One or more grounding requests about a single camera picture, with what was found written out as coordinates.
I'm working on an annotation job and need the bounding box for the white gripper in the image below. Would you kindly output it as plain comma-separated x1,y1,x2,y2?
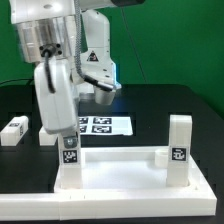
34,59,78,149

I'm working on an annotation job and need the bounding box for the white desk top tray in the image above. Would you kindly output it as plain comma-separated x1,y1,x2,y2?
54,147,196,197

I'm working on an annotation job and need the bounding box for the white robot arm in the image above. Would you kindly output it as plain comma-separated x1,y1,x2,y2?
9,0,145,149

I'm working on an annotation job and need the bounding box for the fiducial marker sheet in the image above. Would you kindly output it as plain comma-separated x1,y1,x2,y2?
79,116,133,136

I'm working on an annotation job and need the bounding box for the white L-shaped corner guide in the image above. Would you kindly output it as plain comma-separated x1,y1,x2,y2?
0,160,217,221

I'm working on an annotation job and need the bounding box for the black cable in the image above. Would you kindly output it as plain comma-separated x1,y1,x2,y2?
0,77,36,88

